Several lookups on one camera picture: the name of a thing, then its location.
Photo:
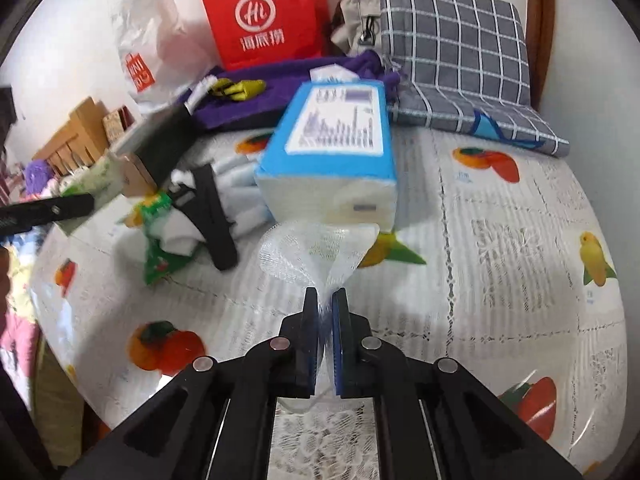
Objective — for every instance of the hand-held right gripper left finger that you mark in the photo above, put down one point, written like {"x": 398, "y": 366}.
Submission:
{"x": 310, "y": 345}

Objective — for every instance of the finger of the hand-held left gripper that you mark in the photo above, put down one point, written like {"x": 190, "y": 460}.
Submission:
{"x": 50, "y": 209}

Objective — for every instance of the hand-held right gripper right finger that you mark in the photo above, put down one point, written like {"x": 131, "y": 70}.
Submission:
{"x": 341, "y": 350}

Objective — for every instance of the translucent white mesh bag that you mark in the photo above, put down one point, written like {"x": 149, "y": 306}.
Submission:
{"x": 315, "y": 255}

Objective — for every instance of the green snack packet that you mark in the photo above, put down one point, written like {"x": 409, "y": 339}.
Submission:
{"x": 157, "y": 260}

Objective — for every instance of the blue tissue pack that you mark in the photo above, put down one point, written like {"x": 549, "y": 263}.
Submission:
{"x": 330, "y": 150}

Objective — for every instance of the purple plush toy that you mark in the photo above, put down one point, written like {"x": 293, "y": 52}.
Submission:
{"x": 37, "y": 175}

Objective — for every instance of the wooden headboard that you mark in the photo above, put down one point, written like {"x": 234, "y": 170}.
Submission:
{"x": 70, "y": 135}

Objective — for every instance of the black and gold box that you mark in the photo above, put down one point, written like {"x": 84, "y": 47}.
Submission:
{"x": 160, "y": 145}

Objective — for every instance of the floral bed blanket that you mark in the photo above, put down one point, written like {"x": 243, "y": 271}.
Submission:
{"x": 15, "y": 340}

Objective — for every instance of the white plastic shopping bag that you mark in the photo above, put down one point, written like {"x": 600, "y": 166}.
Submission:
{"x": 150, "y": 45}

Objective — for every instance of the purple towel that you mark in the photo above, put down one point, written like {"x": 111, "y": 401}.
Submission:
{"x": 280, "y": 92}

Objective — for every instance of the red paper bag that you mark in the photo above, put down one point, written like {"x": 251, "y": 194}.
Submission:
{"x": 265, "y": 15}

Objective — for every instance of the grey plaid cushion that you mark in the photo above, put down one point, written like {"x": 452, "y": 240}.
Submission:
{"x": 460, "y": 70}

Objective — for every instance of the beige fabric bag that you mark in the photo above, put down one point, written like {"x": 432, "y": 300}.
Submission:
{"x": 357, "y": 22}

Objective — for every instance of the brown wooden door frame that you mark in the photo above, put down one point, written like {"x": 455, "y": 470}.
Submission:
{"x": 537, "y": 35}

